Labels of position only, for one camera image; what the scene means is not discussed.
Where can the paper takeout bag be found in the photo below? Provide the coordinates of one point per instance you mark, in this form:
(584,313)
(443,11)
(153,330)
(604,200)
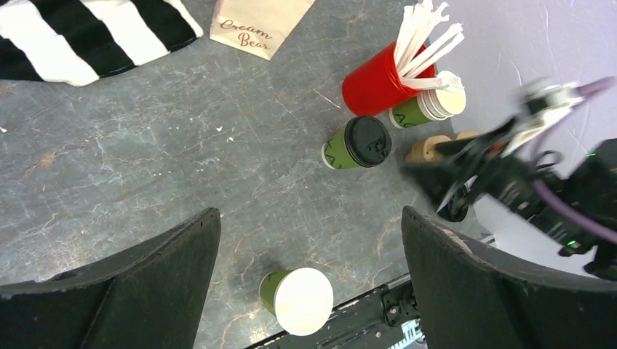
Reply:
(257,27)

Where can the white wrapped straws bundle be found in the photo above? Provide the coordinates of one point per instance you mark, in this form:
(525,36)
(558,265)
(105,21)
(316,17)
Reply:
(414,53)

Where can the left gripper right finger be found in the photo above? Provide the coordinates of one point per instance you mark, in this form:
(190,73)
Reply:
(473,295)

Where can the black cup lid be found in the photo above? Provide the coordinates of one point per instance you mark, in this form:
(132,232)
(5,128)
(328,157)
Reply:
(456,209)
(367,141)

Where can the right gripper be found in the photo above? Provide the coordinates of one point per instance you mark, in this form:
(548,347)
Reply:
(476,162)

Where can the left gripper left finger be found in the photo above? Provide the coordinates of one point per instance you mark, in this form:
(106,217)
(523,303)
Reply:
(150,295)

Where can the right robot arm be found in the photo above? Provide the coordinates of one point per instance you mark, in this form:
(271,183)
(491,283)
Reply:
(589,192)

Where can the stack of paper cups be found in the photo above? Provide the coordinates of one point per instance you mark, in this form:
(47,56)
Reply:
(431,104)

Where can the brown cardboard cup carrier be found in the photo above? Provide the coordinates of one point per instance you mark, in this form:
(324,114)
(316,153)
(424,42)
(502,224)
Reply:
(424,150)

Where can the green paper coffee cup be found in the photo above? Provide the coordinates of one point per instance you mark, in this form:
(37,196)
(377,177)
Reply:
(335,153)

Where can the red straw holder cup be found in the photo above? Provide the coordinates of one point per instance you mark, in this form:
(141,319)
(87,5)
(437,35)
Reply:
(375,86)

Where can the black white striped cloth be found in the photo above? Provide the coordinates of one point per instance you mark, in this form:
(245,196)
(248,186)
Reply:
(79,42)

